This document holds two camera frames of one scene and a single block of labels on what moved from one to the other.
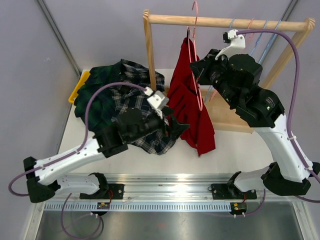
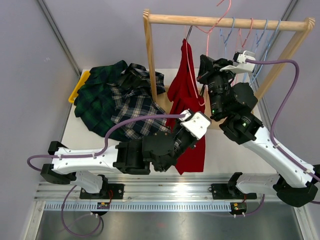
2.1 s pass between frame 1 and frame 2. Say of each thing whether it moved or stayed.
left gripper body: moved
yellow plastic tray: stayed
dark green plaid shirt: stayed
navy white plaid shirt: stayed
